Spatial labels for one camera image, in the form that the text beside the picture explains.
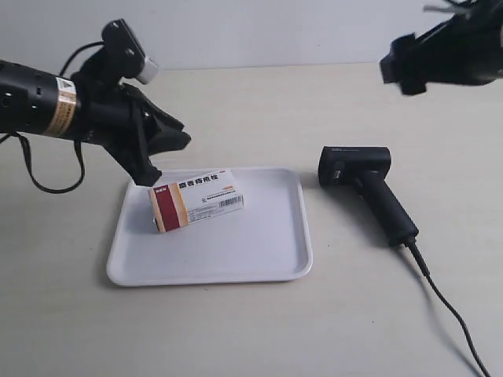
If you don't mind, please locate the black handheld barcode scanner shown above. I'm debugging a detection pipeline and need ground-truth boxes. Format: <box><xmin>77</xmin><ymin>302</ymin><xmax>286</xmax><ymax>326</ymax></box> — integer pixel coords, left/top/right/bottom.
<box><xmin>318</xmin><ymin>146</ymin><xmax>419</xmax><ymax>247</ymax></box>

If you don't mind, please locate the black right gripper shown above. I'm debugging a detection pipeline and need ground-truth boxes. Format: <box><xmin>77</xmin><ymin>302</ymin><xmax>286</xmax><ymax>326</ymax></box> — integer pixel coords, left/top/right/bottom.
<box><xmin>379</xmin><ymin>33</ymin><xmax>427</xmax><ymax>95</ymax></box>

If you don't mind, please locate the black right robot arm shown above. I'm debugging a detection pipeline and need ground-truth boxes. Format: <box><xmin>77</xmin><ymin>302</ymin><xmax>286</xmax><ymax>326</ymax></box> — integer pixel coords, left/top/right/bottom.
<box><xmin>379</xmin><ymin>0</ymin><xmax>502</xmax><ymax>96</ymax></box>

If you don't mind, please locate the white red medicine box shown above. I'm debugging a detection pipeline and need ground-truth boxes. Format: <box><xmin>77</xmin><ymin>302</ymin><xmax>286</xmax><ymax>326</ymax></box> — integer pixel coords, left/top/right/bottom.
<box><xmin>149</xmin><ymin>169</ymin><xmax>244</xmax><ymax>233</ymax></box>

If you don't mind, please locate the black scanner cable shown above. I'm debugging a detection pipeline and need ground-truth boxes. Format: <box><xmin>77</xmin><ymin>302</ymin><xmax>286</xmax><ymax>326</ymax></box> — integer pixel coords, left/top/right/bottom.
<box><xmin>404</xmin><ymin>241</ymin><xmax>493</xmax><ymax>377</ymax></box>

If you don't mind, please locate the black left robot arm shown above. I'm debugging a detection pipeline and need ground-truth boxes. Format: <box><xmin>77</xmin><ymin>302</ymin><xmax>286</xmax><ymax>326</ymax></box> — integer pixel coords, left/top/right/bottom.
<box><xmin>1</xmin><ymin>60</ymin><xmax>191</xmax><ymax>187</ymax></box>

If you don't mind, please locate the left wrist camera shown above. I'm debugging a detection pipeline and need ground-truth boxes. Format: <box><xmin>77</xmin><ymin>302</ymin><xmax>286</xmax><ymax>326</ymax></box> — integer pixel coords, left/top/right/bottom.
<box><xmin>101</xmin><ymin>18</ymin><xmax>159</xmax><ymax>85</ymax></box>

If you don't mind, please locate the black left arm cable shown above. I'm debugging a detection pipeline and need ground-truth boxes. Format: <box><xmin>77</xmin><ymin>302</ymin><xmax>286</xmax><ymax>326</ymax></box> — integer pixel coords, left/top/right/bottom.
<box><xmin>0</xmin><ymin>41</ymin><xmax>104</xmax><ymax>194</ymax></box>

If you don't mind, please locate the white plastic tray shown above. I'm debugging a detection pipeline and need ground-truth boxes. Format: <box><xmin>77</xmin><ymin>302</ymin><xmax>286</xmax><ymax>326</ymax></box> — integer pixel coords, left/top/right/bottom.
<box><xmin>106</xmin><ymin>167</ymin><xmax>313</xmax><ymax>287</ymax></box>

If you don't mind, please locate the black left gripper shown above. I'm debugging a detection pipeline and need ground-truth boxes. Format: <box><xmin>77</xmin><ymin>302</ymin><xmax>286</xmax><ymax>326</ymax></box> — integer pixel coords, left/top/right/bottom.
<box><xmin>72</xmin><ymin>50</ymin><xmax>192</xmax><ymax>187</ymax></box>

